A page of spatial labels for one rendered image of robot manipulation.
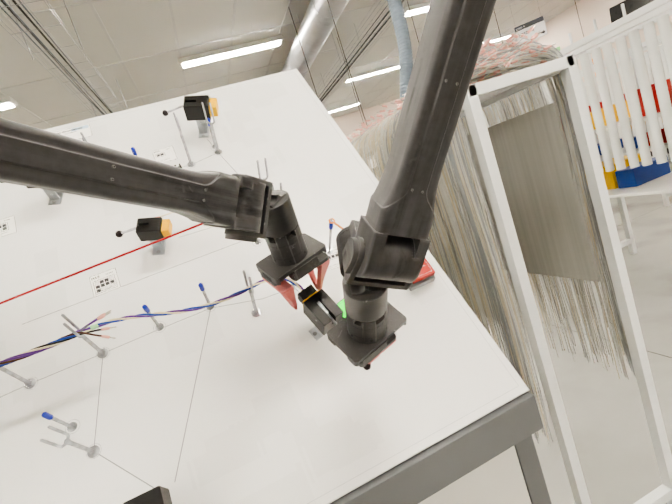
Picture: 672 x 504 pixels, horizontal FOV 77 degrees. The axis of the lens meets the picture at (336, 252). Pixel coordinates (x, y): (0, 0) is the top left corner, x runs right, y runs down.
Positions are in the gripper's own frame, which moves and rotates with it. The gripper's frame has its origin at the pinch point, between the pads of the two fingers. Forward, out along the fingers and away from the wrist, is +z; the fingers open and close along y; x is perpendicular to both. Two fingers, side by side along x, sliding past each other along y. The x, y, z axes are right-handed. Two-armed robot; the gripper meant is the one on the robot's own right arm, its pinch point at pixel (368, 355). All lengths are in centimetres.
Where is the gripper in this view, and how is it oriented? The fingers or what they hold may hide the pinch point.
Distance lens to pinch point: 69.3
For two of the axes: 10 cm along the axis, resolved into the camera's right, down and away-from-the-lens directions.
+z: 0.8, 6.5, 7.5
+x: 6.5, 5.4, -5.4
